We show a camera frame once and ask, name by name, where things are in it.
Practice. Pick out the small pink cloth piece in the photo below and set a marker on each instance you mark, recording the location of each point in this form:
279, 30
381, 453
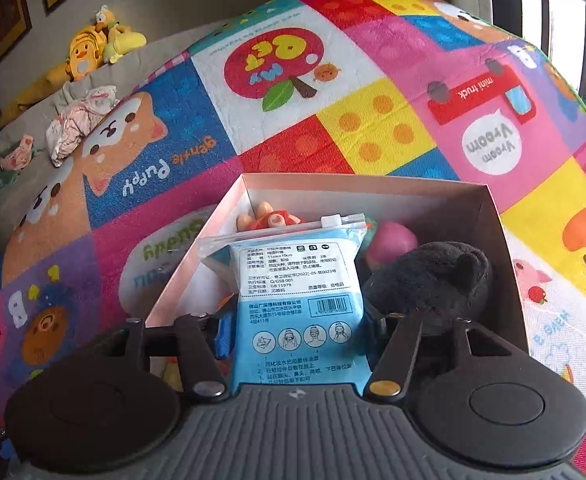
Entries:
20, 157

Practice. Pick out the grey sofa blanket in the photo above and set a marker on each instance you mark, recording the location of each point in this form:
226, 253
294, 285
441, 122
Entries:
38, 150

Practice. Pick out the colourful cartoon play mat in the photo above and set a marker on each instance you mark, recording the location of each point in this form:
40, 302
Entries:
400, 88

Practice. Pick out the red hooded doll figure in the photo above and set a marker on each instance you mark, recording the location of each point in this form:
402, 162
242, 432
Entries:
266, 217

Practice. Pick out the pink cardboard box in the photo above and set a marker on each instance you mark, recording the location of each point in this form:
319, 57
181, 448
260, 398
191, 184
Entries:
395, 209

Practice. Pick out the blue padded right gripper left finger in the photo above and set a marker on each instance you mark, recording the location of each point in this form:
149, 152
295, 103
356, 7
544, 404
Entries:
204, 344

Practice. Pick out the blue wet wipes pack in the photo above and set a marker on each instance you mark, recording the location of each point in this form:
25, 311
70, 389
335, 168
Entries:
300, 311

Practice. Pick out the black plush toy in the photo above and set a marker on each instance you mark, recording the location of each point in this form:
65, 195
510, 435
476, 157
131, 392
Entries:
441, 281

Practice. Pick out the pink white crumpled cloth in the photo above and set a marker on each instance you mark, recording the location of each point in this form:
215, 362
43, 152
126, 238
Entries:
77, 120

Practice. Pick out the yellow duck plush toy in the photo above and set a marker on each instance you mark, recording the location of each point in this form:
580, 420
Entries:
104, 42

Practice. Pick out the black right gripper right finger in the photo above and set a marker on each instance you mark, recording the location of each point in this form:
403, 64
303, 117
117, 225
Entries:
392, 344

